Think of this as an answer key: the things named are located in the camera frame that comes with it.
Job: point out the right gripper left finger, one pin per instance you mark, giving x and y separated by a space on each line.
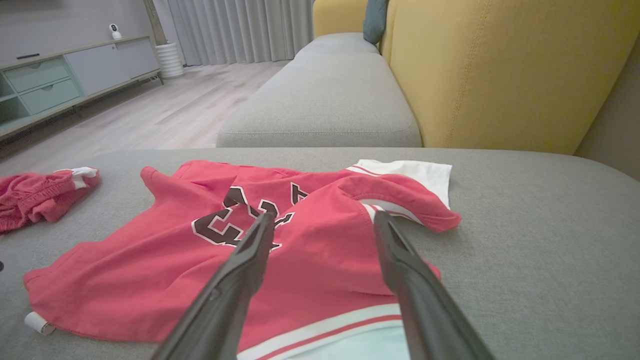
225 300

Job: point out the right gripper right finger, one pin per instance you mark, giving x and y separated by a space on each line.
425 310

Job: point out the red jersey with white sleeves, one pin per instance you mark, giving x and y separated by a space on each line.
150 270

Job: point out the red and white shirt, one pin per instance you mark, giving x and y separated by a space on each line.
35 200

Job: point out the large grey sofa ottoman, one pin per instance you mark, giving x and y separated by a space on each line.
525 250

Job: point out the grey sofa seat cushion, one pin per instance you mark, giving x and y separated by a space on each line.
325 100
335 44

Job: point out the white ribbed vase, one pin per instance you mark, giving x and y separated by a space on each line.
170 60

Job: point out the yellow sofa backrest cushion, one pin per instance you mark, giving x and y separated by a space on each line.
500 70
386 47

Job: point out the grey pleated curtain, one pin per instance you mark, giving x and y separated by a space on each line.
240 30

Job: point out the grey and green TV cabinet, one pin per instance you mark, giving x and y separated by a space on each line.
75 75

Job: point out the teal throw pillow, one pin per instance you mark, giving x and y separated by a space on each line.
375 20

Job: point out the yellow sofa armrest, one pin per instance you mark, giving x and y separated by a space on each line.
340 17

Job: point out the black remote control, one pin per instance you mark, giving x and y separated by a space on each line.
28 56

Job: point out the wooden trunk post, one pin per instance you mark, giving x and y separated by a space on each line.
155 22

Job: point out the white security camera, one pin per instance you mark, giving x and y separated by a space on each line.
115 32

